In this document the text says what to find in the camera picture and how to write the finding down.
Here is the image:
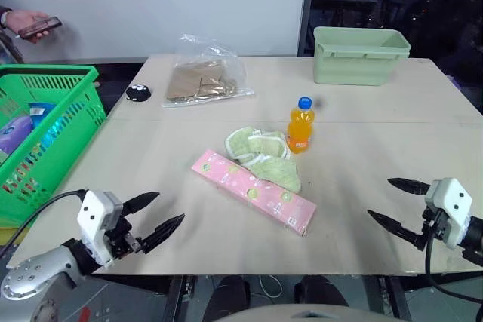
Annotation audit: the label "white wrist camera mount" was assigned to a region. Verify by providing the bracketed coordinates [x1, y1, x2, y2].
[423, 177, 474, 250]
[76, 189, 124, 268]

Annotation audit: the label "orange juice bottle blue cap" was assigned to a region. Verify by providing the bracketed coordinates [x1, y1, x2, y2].
[285, 96, 315, 155]

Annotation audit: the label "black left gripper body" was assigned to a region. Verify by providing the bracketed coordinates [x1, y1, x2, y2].
[100, 213, 149, 259]

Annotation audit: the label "thin white cable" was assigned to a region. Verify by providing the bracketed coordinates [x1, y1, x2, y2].
[257, 274, 285, 299]

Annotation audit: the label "blue snack bag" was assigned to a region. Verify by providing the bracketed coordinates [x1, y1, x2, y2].
[26, 102, 58, 130]

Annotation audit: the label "person's bare hand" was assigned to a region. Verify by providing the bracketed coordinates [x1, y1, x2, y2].
[6, 9, 52, 45]

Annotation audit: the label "brown paper sheets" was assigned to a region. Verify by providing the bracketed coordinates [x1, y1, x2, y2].
[165, 59, 239, 103]

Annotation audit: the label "small black round object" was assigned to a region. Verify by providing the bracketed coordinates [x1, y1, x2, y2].
[125, 83, 153, 103]

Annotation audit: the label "pale green plastic bin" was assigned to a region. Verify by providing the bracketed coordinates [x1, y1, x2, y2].
[312, 26, 412, 87]

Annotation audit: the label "dark smartphone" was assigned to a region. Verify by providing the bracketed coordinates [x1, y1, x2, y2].
[17, 16, 63, 41]

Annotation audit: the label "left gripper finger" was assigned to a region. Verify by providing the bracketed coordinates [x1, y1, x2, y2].
[120, 192, 161, 218]
[140, 213, 186, 255]

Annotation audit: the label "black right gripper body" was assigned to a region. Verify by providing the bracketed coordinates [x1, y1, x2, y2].
[420, 204, 453, 243]

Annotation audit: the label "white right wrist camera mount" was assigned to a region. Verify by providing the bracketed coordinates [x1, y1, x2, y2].
[423, 177, 474, 250]

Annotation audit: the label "green plastic shopping basket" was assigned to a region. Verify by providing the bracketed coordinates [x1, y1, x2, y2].
[0, 63, 107, 228]

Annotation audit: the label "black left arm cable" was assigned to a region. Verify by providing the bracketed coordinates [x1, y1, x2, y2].
[0, 189, 87, 262]

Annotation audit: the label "grey robot torso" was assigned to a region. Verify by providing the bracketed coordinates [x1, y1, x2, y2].
[214, 302, 394, 322]

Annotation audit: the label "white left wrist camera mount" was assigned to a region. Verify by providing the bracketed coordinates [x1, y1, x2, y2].
[76, 189, 124, 268]

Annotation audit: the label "dark window frame post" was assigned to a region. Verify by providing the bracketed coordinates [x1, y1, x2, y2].
[297, 0, 318, 57]

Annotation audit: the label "long pink carton box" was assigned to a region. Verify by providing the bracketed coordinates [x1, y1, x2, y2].
[190, 149, 318, 239]

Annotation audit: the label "light green towel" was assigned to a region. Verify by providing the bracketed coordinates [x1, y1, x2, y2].
[224, 125, 303, 194]

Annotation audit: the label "clear plastic bag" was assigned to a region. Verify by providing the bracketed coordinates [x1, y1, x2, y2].
[162, 32, 256, 109]

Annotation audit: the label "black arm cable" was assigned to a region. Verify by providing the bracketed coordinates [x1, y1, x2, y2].
[424, 219, 483, 304]
[0, 189, 87, 262]

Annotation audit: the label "purple soft packet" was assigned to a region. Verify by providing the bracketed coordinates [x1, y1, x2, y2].
[0, 115, 33, 156]

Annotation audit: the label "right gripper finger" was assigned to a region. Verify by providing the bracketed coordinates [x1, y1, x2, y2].
[367, 209, 429, 252]
[386, 177, 432, 198]

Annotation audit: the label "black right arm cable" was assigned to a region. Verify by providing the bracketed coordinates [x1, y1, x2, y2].
[424, 219, 483, 304]

